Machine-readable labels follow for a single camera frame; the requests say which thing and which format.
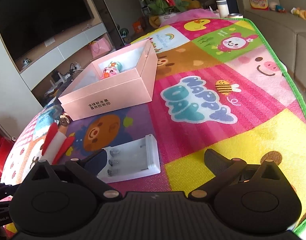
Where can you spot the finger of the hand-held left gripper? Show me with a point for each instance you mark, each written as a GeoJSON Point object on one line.
{"type": "Point", "coordinates": [4, 188]}

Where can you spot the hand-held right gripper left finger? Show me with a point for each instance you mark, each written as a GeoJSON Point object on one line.
{"type": "Point", "coordinates": [95, 161]}

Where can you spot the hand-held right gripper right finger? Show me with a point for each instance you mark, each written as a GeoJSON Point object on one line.
{"type": "Point", "coordinates": [215, 162]}

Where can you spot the white battery holder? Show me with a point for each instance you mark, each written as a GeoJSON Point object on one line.
{"type": "Point", "coordinates": [143, 156]}

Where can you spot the pink cardboard box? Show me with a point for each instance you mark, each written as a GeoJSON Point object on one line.
{"type": "Point", "coordinates": [105, 97]}

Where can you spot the colourful cartoon play mat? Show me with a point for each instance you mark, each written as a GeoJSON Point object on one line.
{"type": "Point", "coordinates": [218, 142]}

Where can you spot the red chair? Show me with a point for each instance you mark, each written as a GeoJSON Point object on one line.
{"type": "Point", "coordinates": [1, 150]}

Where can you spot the red and white toy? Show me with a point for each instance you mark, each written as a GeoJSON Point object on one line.
{"type": "Point", "coordinates": [59, 140]}

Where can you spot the white router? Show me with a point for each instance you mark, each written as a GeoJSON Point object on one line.
{"type": "Point", "coordinates": [58, 78]}

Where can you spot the colourful owl toy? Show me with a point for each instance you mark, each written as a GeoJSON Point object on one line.
{"type": "Point", "coordinates": [111, 69]}

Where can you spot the pink gift bag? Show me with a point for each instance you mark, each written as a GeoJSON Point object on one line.
{"type": "Point", "coordinates": [100, 48]}

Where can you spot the white television cabinet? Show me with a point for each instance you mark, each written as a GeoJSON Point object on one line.
{"type": "Point", "coordinates": [68, 48]}

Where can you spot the watermelon striped ball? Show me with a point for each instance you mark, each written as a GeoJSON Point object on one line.
{"type": "Point", "coordinates": [124, 32]}

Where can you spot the orange box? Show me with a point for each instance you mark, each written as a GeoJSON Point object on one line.
{"type": "Point", "coordinates": [137, 27]}

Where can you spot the beige sofa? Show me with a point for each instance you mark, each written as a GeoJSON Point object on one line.
{"type": "Point", "coordinates": [280, 35]}

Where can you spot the metal cup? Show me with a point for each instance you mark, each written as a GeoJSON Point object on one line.
{"type": "Point", "coordinates": [235, 16]}

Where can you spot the pink cloth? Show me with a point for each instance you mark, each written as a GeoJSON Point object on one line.
{"type": "Point", "coordinates": [193, 15]}

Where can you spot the white flower pot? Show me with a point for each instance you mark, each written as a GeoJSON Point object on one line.
{"type": "Point", "coordinates": [167, 18]}

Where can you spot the white cup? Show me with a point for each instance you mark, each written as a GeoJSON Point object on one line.
{"type": "Point", "coordinates": [222, 8]}

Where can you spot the black television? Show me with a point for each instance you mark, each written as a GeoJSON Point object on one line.
{"type": "Point", "coordinates": [38, 17]}

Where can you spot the red and yellow bag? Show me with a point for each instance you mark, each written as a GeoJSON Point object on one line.
{"type": "Point", "coordinates": [258, 2]}

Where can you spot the small doll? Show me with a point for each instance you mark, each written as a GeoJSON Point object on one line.
{"type": "Point", "coordinates": [276, 7]}

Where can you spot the yellow orange plush toy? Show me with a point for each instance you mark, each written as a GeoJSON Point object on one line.
{"type": "Point", "coordinates": [303, 14]}

